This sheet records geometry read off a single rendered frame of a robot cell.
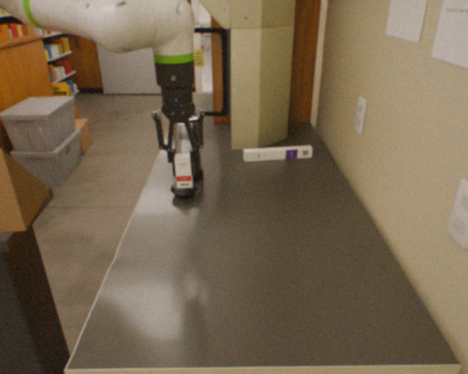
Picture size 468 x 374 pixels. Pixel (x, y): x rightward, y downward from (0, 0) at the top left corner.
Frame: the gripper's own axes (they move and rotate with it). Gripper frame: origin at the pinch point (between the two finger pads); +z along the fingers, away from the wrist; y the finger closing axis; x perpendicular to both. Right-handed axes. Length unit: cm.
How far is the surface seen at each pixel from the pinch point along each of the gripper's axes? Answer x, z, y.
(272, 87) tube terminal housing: -60, -5, -33
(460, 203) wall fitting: 34, -4, -54
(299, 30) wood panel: -91, -23, -49
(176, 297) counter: 30.5, 18.5, 1.1
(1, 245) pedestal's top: 6, 19, 50
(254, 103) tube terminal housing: -55, 0, -25
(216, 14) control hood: -56, -33, -11
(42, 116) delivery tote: -214, 48, 129
